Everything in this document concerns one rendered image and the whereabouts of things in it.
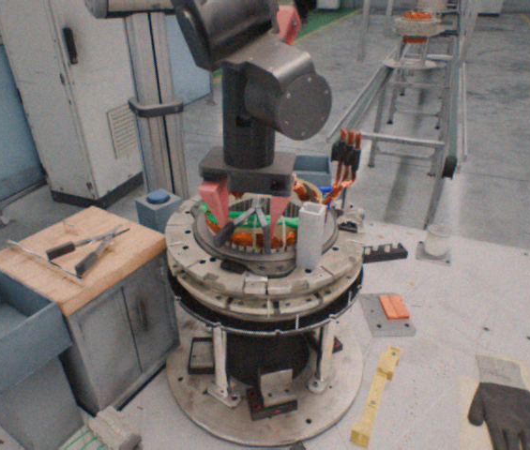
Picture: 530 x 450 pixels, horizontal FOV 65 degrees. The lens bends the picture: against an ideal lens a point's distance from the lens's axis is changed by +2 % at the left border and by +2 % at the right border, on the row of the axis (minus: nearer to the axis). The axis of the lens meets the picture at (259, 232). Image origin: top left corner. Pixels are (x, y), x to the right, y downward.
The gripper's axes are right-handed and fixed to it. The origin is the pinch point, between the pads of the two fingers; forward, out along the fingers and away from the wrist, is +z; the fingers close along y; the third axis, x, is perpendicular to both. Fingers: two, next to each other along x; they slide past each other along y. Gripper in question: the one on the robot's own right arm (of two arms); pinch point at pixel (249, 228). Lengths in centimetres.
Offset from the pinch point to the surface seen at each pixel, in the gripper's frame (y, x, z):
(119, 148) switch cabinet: -134, 209, 78
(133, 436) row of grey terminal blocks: -16.9, -8.0, 36.4
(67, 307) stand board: -23.8, -6.0, 12.2
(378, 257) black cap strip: 25, 51, 36
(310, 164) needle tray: 5, 51, 12
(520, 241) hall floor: 130, 198, 111
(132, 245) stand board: -20.9, 8.3, 10.9
